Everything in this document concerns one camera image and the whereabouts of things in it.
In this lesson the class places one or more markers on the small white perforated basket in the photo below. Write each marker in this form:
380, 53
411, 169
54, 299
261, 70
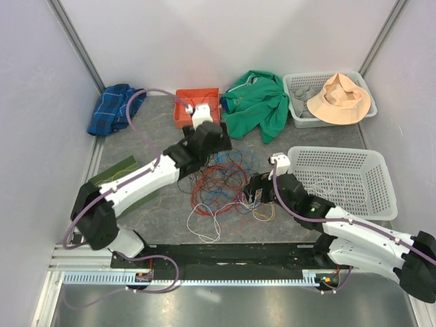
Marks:
316, 80

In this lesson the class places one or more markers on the grey cloth in basket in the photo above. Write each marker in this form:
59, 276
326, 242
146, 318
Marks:
299, 100

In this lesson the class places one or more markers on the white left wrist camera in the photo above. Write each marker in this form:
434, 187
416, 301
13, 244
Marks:
200, 114

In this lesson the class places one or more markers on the light blue cable duct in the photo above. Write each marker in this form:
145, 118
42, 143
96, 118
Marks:
306, 279

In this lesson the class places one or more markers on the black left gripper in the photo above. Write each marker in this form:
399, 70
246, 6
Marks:
223, 144

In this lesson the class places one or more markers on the green jacket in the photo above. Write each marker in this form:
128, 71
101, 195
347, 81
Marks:
257, 99

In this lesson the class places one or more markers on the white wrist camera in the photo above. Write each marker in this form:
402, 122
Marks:
200, 114
281, 162

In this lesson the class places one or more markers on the large white perforated basket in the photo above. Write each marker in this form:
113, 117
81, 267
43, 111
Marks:
357, 180

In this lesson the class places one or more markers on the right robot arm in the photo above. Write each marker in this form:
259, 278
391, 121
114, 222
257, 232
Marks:
347, 240

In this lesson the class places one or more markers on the beige bucket hat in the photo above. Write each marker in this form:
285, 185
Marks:
340, 101

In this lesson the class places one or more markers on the blue plaid cloth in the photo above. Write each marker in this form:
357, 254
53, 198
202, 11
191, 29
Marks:
109, 115

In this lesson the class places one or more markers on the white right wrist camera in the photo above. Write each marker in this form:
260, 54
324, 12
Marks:
281, 162

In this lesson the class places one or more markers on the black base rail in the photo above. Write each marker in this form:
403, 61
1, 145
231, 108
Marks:
245, 259

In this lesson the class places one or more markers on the green plastic tray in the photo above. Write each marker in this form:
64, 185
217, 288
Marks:
121, 169

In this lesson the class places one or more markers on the orange plastic tray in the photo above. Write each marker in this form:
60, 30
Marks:
194, 97

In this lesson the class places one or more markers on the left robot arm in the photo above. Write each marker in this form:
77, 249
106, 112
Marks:
97, 208

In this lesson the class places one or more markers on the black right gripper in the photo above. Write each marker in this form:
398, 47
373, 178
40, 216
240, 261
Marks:
258, 181

